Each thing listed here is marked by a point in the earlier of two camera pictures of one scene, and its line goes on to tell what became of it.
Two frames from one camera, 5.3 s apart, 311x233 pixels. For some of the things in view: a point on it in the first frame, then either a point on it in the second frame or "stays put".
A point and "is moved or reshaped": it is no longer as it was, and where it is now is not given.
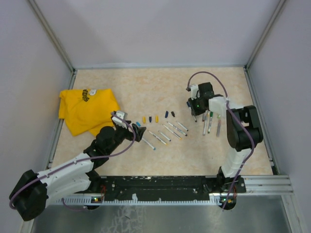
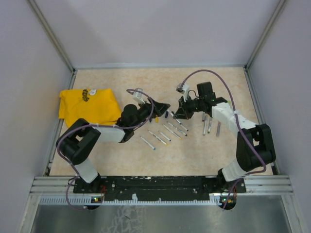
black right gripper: [195, 112] to [182, 111]
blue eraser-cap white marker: [164, 136] stays put
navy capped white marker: [189, 106] is moved or reshaped
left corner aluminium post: [52, 34] stays put
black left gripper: [138, 131] to [155, 108]
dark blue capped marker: [177, 128] stays put
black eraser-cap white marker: [182, 126] stays put
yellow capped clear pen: [176, 135] stays put
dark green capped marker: [211, 114] stays put
